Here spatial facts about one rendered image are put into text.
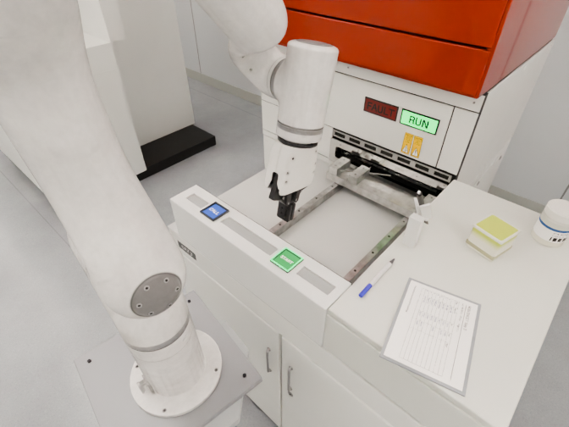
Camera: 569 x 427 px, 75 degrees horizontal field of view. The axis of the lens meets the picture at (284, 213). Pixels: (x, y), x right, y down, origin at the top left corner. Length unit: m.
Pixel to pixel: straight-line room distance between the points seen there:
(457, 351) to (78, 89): 0.71
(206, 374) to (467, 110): 0.92
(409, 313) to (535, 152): 2.09
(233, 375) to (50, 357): 1.37
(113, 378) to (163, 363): 0.21
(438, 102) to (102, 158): 0.92
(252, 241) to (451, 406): 0.53
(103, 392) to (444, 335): 0.69
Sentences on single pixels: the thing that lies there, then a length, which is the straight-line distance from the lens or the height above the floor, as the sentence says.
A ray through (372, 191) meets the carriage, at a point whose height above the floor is 0.88.
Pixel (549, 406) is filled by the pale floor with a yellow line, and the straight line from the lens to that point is 2.05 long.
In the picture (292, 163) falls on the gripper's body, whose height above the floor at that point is 1.24.
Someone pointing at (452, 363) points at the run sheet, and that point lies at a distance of 0.77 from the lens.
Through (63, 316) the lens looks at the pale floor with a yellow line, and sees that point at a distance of 2.23.
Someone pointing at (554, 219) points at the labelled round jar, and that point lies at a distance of 1.05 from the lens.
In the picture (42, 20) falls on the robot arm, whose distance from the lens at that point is 0.37.
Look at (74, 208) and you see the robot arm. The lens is 0.48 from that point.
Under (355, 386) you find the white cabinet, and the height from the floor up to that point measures 0.77.
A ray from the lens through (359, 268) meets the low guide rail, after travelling 1.02.
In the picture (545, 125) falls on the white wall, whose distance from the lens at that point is 2.70.
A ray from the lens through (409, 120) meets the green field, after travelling 1.20.
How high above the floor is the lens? 1.60
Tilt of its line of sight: 40 degrees down
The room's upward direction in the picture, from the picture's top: straight up
